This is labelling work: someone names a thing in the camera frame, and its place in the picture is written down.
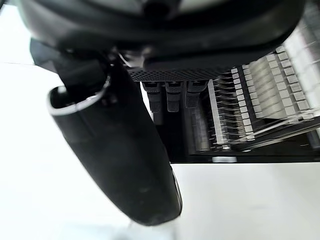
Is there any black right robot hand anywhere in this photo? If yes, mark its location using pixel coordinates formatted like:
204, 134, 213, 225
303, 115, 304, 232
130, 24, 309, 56
17, 0, 306, 227

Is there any grey dishwasher rack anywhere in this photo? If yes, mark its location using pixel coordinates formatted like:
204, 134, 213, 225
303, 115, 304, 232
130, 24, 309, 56
189, 0, 320, 154

